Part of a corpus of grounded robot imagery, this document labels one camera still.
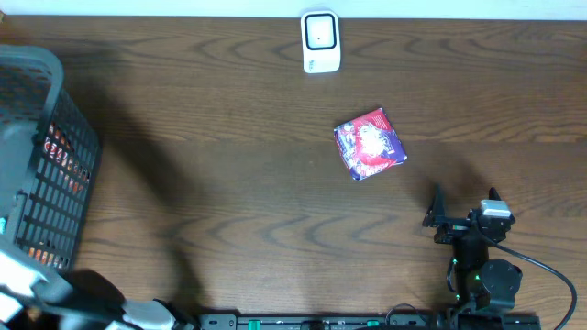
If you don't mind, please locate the red purple snack packet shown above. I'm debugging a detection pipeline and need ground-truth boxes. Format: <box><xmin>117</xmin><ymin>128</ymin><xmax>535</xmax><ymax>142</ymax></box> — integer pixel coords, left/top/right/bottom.
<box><xmin>334</xmin><ymin>107</ymin><xmax>408</xmax><ymax>181</ymax></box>

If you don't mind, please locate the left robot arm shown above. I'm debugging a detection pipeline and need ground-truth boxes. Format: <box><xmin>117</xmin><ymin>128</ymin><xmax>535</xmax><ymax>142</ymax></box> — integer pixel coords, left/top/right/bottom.
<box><xmin>1</xmin><ymin>244</ymin><xmax>200</xmax><ymax>329</ymax></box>

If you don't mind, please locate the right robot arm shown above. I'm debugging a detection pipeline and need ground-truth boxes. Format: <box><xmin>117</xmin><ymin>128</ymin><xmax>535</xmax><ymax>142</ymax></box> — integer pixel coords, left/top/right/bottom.
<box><xmin>422</xmin><ymin>187</ymin><xmax>523</xmax><ymax>329</ymax></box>

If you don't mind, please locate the white barcode scanner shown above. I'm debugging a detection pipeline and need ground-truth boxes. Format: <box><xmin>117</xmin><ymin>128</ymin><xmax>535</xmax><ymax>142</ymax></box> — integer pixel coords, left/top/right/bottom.
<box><xmin>300</xmin><ymin>10</ymin><xmax>341</xmax><ymax>74</ymax></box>

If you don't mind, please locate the dark grey plastic basket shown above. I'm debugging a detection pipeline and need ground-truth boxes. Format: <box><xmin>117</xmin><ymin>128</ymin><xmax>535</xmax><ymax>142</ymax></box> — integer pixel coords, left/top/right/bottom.
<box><xmin>1</xmin><ymin>45</ymin><xmax>102</xmax><ymax>271</ymax></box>

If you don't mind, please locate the black camera cable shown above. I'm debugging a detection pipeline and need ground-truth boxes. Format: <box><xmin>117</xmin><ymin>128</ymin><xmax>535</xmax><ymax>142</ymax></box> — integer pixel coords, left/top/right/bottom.
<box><xmin>481</xmin><ymin>231</ymin><xmax>579</xmax><ymax>330</ymax></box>

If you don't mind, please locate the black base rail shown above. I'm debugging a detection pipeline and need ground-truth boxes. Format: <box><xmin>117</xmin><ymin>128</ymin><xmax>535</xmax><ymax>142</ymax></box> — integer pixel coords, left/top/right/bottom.
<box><xmin>197</xmin><ymin>312</ymin><xmax>541</xmax><ymax>330</ymax></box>

